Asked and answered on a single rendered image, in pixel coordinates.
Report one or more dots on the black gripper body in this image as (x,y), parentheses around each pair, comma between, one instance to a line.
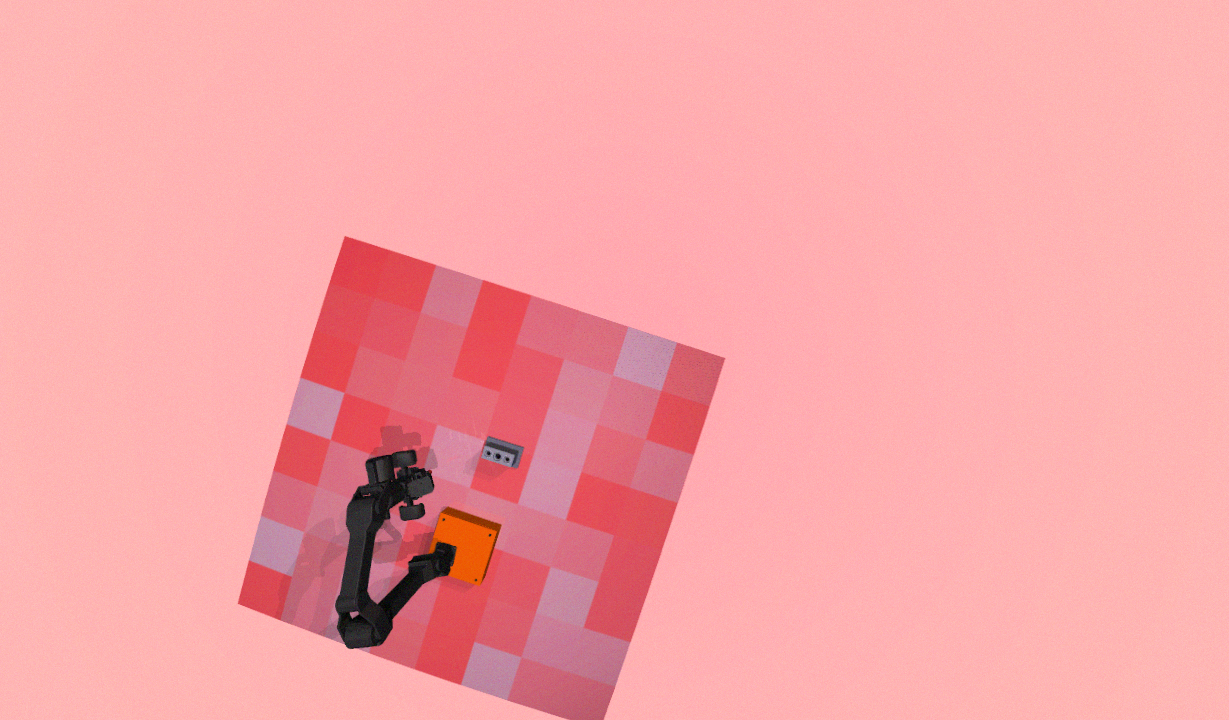
(403,459)

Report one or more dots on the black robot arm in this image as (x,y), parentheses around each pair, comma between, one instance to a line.
(364,517)

